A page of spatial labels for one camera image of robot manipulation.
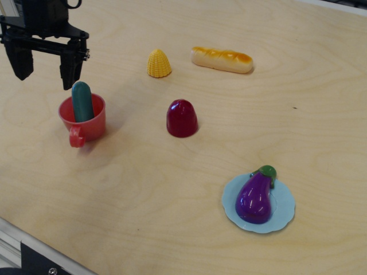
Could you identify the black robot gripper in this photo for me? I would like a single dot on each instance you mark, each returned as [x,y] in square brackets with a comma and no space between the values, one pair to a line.
[47,19]

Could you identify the green toy cucumber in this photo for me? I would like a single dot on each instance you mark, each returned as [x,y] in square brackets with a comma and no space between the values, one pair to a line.
[82,102]

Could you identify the yellow toy corn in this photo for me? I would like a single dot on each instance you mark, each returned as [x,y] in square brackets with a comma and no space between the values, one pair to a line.
[158,65]

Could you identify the dark red toy dome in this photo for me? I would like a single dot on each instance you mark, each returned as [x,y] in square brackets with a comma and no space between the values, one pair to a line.
[181,119]

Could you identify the toy bread loaf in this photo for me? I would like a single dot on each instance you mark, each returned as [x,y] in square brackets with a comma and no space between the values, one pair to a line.
[225,60]

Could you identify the purple toy eggplant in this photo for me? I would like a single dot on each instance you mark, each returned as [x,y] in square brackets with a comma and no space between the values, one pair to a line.
[253,203]

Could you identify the light blue toy plate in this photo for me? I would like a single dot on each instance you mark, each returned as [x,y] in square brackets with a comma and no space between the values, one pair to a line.
[282,206]

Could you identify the black corner bracket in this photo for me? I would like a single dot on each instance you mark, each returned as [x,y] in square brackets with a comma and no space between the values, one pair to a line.
[43,260]

